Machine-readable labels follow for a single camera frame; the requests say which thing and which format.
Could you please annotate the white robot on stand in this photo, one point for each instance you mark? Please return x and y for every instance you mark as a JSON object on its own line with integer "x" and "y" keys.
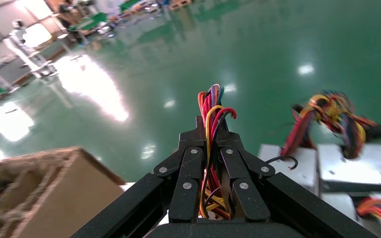
{"x": 19, "y": 31}

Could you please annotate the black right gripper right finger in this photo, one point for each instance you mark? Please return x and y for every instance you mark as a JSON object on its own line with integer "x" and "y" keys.
{"x": 239, "y": 164}

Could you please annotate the brown cardboard divider box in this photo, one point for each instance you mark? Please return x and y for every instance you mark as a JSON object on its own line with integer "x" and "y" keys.
{"x": 78, "y": 197}

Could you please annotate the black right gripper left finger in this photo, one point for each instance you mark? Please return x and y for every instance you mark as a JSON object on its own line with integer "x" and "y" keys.
{"x": 189, "y": 170}

